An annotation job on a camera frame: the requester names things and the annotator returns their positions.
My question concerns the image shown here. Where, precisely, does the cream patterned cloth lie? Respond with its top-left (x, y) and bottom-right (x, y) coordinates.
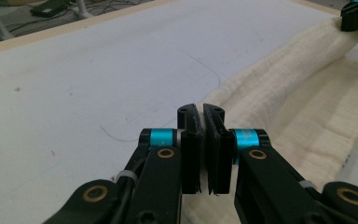
top-left (180, 15), bottom-right (358, 224)

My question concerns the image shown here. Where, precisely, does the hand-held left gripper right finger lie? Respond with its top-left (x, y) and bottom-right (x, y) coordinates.
top-left (202, 103), bottom-right (236, 196)

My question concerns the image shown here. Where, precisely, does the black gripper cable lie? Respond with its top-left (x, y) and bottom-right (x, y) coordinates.
top-left (110, 157), bottom-right (147, 224)

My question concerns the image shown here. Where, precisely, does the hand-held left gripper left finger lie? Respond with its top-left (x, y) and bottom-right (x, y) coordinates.
top-left (176, 103), bottom-right (204, 195)

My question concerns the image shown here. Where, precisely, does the black flat box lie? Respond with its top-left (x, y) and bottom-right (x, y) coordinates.
top-left (30, 0), bottom-right (72, 19)

